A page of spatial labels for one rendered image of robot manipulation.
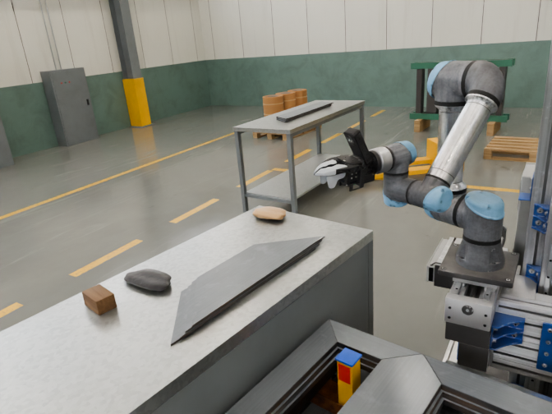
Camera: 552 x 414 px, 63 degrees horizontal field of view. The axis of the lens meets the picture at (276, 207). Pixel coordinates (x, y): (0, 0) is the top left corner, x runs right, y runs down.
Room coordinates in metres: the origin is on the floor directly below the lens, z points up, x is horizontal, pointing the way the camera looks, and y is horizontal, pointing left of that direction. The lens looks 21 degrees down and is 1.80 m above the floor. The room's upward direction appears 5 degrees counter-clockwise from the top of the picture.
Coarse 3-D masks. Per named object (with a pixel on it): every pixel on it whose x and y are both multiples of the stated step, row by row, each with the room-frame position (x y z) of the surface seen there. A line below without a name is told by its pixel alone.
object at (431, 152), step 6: (432, 138) 5.89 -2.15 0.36; (432, 144) 5.74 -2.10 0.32; (426, 150) 5.91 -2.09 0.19; (432, 150) 5.73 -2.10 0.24; (426, 156) 5.90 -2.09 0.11; (432, 156) 5.72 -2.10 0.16; (414, 162) 5.74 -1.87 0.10; (420, 162) 5.74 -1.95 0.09; (426, 162) 5.75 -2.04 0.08; (432, 162) 5.71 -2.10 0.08; (414, 168) 5.41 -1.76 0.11; (420, 168) 5.39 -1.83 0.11; (426, 168) 5.37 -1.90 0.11; (378, 174) 5.30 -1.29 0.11; (414, 174) 5.33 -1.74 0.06
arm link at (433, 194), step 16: (480, 64) 1.36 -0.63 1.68; (480, 80) 1.32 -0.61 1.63; (496, 80) 1.30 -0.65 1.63; (480, 96) 1.29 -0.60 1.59; (496, 96) 1.28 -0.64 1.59; (464, 112) 1.29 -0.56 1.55; (480, 112) 1.27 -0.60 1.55; (464, 128) 1.25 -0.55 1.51; (480, 128) 1.26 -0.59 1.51; (448, 144) 1.25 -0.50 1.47; (464, 144) 1.23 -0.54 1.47; (448, 160) 1.22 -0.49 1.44; (464, 160) 1.23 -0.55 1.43; (432, 176) 1.21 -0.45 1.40; (448, 176) 1.20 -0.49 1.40; (416, 192) 1.20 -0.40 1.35; (432, 192) 1.17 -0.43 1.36; (448, 192) 1.17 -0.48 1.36; (432, 208) 1.16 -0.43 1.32
